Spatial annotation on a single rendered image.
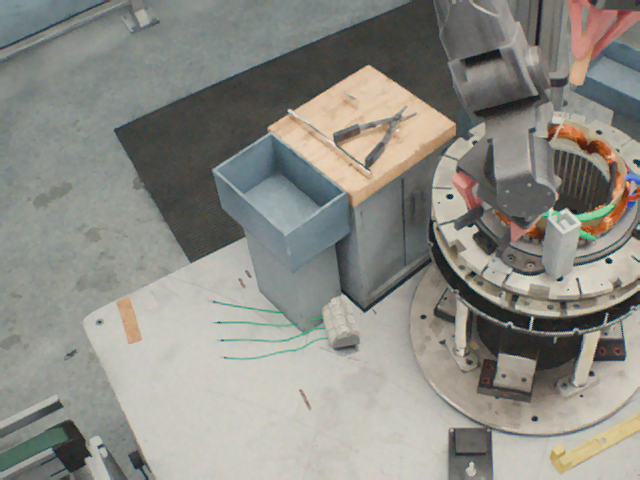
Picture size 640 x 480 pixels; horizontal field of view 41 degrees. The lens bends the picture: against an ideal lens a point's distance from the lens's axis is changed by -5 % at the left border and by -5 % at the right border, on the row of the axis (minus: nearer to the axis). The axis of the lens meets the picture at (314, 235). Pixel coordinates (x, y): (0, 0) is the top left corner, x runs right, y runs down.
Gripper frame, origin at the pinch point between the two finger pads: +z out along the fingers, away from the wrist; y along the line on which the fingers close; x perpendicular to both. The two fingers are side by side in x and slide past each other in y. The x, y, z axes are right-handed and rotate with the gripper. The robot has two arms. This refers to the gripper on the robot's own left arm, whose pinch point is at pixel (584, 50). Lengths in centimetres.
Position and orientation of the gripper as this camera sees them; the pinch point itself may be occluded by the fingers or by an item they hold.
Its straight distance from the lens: 102.1
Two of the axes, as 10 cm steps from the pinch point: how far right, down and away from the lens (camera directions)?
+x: -4.1, -6.2, 6.7
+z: -1.9, 7.8, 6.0
